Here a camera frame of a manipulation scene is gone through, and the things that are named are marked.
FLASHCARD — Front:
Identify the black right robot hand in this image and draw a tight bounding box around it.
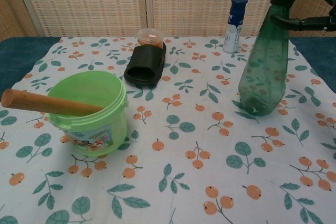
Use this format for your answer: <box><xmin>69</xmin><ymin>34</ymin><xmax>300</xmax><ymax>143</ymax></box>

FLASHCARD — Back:
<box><xmin>271</xmin><ymin>0</ymin><xmax>336</xmax><ymax>32</ymax></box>

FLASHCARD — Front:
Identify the green spray bottle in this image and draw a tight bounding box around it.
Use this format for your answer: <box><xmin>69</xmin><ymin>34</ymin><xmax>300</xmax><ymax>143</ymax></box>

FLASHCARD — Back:
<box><xmin>238</xmin><ymin>0</ymin><xmax>303</xmax><ymax>117</ymax></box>

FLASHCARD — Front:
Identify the blue capped white bottle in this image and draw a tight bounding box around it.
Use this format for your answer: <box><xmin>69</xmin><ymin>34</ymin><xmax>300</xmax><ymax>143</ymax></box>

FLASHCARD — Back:
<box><xmin>223</xmin><ymin>0</ymin><xmax>248</xmax><ymax>53</ymax></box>

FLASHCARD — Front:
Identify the woven bamboo folding screen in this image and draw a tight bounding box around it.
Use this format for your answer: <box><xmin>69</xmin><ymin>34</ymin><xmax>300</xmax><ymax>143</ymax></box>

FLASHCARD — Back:
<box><xmin>0</xmin><ymin>0</ymin><xmax>336</xmax><ymax>38</ymax></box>

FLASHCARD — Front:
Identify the orange lidded plastic jar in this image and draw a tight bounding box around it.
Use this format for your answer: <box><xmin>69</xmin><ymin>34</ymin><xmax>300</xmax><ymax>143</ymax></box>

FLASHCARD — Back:
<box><xmin>137</xmin><ymin>28</ymin><xmax>163</xmax><ymax>49</ymax></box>

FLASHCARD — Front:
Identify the black rubber slipper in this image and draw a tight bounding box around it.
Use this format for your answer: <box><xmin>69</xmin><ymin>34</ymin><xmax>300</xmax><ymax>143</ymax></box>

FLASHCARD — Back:
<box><xmin>123</xmin><ymin>41</ymin><xmax>167</xmax><ymax>87</ymax></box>

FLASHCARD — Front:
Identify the floral fruit print tablecloth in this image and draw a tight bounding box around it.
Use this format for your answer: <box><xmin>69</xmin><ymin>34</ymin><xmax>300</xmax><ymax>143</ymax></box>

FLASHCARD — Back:
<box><xmin>0</xmin><ymin>36</ymin><xmax>336</xmax><ymax>224</ymax></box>

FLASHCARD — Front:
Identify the green plastic bucket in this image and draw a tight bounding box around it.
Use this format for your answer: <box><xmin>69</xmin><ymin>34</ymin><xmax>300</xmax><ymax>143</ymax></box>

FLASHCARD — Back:
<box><xmin>45</xmin><ymin>70</ymin><xmax>129</xmax><ymax>159</ymax></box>

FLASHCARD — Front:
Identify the wooden rolling pin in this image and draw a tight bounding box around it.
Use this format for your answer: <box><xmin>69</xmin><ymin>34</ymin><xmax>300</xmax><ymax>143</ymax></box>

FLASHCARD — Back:
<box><xmin>1</xmin><ymin>89</ymin><xmax>105</xmax><ymax>117</ymax></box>

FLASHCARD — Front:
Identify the teal blue table cover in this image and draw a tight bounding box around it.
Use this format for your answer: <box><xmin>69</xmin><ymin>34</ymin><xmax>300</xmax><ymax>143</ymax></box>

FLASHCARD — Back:
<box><xmin>0</xmin><ymin>36</ymin><xmax>61</xmax><ymax>91</ymax></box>

